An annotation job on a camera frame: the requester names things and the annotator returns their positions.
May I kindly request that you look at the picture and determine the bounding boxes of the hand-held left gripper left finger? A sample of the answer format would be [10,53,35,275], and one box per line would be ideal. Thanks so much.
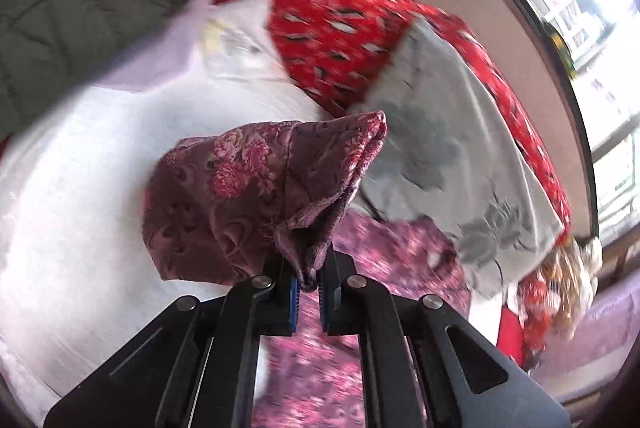
[44,254,301,428]

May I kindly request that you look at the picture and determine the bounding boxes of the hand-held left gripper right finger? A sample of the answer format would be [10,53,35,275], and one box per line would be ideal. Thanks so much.
[319,244,572,428]

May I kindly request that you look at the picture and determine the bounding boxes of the purple floral garment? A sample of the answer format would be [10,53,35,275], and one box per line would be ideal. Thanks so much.
[141,110,472,428]

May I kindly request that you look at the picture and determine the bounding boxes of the red cushion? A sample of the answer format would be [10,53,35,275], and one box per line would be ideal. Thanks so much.
[497,300,527,366]

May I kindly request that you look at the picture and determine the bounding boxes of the grey floral pillow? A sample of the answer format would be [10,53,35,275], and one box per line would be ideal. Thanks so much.
[347,15,566,300]

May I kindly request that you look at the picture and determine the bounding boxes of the white quilted bed cover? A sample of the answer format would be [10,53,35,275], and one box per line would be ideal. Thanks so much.
[0,0,328,426]

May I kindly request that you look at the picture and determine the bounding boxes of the plastic bag of stuffed toys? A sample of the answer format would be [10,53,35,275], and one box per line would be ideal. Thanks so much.
[517,235,607,359]

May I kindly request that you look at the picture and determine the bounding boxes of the clear plastic packet with paper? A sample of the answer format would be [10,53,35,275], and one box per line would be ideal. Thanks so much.
[200,0,292,84]

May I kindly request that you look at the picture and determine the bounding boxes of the lilac translucent plastic sheet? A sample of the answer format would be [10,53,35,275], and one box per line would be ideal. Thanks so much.
[95,0,219,92]

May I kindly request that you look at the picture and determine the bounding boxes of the red patterned blanket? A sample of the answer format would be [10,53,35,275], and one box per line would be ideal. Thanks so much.
[97,0,573,241]

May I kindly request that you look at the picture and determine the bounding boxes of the dark green quilted jacket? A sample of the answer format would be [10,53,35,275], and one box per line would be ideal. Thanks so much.
[0,0,196,146]

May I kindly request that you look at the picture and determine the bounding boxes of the window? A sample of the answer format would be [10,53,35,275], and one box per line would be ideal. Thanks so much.
[492,0,640,254]

